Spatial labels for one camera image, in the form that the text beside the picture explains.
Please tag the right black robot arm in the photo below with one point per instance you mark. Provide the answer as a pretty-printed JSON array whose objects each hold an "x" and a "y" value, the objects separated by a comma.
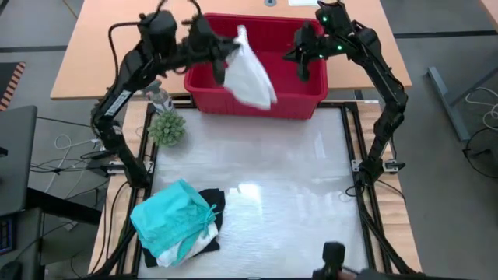
[{"x": 389, "y": 85}]

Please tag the teal garment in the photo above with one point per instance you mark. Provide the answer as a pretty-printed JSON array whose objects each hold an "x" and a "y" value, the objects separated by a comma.
[{"x": 171, "y": 218}]

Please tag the light wooden desk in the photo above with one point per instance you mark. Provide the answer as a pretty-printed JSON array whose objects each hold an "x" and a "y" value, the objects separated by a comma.
[{"x": 85, "y": 58}]

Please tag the grey metal desk leg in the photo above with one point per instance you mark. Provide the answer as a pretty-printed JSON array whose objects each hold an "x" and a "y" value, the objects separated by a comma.
[{"x": 447, "y": 101}]

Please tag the hazard striped floor mat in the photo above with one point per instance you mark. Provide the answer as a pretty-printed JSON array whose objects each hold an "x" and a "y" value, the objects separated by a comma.
[{"x": 11, "y": 83}]

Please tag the person's hand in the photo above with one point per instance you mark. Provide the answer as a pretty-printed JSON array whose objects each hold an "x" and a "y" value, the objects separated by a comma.
[{"x": 350, "y": 275}]

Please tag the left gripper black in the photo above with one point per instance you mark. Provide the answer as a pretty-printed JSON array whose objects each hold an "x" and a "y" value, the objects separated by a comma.
[{"x": 204, "y": 39}]

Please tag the white paper sheet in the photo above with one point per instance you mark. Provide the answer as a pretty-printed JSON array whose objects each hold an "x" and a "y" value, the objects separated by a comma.
[{"x": 301, "y": 2}]

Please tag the red plastic laundry bin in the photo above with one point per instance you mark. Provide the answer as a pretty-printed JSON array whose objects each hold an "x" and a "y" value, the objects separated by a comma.
[{"x": 288, "y": 101}]

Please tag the black keyboard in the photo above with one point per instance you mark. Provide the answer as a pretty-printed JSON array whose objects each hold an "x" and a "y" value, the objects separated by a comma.
[{"x": 5, "y": 235}]

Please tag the white garment with label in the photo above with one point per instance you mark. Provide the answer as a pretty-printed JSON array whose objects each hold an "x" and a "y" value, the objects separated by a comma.
[{"x": 249, "y": 78}]

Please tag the artificial green potted plant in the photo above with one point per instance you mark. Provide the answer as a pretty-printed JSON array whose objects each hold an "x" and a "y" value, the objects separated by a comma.
[{"x": 167, "y": 128}]

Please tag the black aluminium table frame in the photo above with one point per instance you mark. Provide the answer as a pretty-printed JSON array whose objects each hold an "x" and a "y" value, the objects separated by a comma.
[{"x": 366, "y": 233}]

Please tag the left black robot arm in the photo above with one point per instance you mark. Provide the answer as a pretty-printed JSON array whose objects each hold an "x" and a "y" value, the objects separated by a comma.
[{"x": 116, "y": 101}]

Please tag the black computer mouse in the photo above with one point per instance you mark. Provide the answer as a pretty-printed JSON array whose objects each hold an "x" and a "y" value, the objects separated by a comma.
[{"x": 9, "y": 270}]

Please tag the white lace garment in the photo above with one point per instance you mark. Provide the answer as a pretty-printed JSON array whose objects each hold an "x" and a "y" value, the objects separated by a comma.
[{"x": 202, "y": 241}]

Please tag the clear spray bottle grey trigger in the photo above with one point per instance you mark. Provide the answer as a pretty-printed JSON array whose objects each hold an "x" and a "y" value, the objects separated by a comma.
[{"x": 161, "y": 99}]

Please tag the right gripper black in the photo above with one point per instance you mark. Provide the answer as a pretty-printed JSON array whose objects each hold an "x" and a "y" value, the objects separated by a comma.
[{"x": 309, "y": 40}]

